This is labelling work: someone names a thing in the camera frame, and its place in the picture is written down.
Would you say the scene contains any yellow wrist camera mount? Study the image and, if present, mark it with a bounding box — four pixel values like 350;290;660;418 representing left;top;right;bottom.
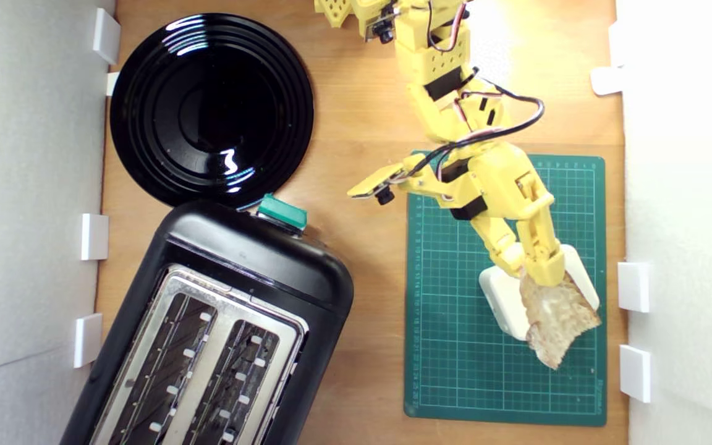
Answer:
348;162;407;206

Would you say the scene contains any black plate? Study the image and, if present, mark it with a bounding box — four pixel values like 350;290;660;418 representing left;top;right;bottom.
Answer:
109;13;315;209

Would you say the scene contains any white block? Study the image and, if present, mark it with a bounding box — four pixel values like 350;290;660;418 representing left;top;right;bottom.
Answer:
478;244;600;342

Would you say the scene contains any black two-slot toaster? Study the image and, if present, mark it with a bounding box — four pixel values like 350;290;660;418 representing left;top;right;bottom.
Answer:
59;199;355;445

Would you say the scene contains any brown bread slice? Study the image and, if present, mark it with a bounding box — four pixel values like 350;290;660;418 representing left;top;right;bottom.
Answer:
520;272;602;370

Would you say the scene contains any green cutting mat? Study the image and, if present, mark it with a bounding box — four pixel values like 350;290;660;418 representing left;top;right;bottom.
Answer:
404;151;608;427

